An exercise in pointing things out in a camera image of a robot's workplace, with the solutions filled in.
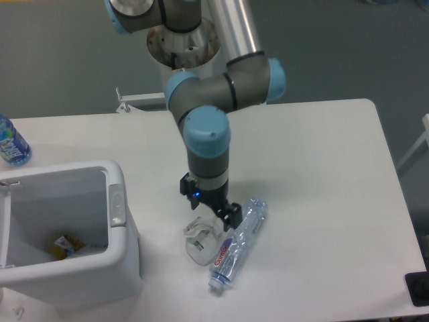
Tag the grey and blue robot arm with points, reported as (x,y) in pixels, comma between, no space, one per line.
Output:
(218,67)

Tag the blue labelled water bottle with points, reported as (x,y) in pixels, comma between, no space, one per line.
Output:
(14,148)

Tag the clear crushed plastic bottle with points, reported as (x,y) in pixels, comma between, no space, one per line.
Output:
(236,248)

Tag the white paper trash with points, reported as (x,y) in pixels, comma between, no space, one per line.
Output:
(203,239)

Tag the white pedestal base frame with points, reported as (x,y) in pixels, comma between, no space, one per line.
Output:
(142,102)

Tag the white frame at right edge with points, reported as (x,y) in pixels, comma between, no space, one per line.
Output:
(415,152)

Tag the white plastic trash can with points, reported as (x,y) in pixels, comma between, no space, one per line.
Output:
(85,200)

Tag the yellow wrapper in bin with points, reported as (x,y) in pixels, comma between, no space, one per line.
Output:
(65,246)

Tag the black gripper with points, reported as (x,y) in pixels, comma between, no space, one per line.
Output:
(216,199)

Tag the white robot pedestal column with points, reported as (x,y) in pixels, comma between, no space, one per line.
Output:
(195,51)

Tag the black clamp at table edge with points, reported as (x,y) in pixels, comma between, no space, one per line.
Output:
(417,284)

